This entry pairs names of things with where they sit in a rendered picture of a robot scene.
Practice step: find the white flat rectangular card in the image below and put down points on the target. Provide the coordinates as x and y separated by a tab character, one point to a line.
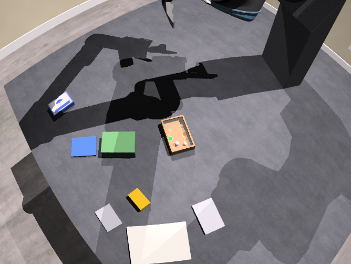
208	216

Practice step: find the green rectangular box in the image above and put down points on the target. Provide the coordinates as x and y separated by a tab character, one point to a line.
118	144

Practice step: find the blue flat square pad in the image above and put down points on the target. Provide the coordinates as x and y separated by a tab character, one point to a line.
84	146

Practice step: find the yellow rectangular block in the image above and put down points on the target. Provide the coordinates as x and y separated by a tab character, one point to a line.
139	199

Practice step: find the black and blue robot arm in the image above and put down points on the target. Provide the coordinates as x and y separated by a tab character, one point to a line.
245	10

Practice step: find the wooden ball-in-hole puzzle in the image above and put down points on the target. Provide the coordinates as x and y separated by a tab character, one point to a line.
177	135

